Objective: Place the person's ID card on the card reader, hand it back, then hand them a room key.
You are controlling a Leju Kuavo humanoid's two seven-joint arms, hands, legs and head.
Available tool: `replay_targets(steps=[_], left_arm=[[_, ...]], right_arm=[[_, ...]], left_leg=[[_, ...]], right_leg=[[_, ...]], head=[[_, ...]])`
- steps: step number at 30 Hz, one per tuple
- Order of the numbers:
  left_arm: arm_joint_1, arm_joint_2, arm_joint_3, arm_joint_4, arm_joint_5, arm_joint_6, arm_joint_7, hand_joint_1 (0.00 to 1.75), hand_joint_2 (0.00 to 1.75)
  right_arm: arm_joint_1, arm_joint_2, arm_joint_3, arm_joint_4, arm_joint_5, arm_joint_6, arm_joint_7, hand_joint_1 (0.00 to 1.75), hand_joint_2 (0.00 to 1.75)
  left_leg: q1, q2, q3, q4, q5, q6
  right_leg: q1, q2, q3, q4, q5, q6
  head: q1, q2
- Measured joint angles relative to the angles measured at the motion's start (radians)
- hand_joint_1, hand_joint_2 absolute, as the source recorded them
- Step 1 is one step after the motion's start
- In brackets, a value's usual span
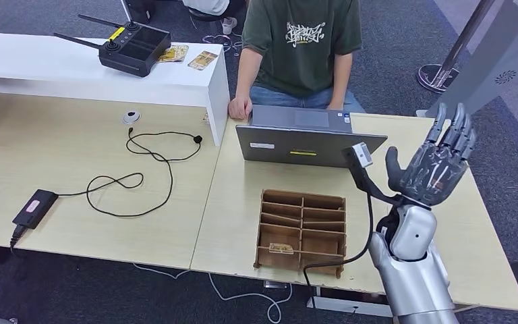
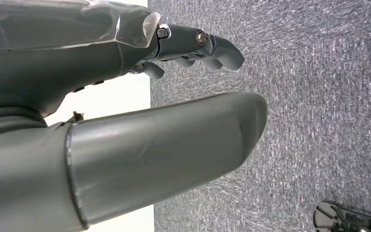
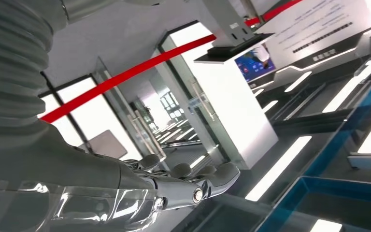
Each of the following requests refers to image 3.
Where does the grey square board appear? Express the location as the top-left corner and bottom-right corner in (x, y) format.
(78, 130), (129, 160)

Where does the glass door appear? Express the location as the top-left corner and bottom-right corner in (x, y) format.
(91, 58), (168, 161)
(155, 20), (230, 164)

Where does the red barrier belt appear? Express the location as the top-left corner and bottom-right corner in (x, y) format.
(40, 0), (303, 124)

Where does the white pillar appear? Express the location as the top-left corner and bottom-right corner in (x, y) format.
(193, 48), (280, 170)

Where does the blue display screen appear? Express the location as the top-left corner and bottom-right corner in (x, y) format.
(235, 44), (276, 83)

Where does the grey column with labels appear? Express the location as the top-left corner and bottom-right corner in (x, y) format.
(200, 0), (274, 60)

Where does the blue glass panel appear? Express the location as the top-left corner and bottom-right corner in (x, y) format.
(255, 64), (371, 232)

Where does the white information board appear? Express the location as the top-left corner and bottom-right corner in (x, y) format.
(256, 0), (371, 70)

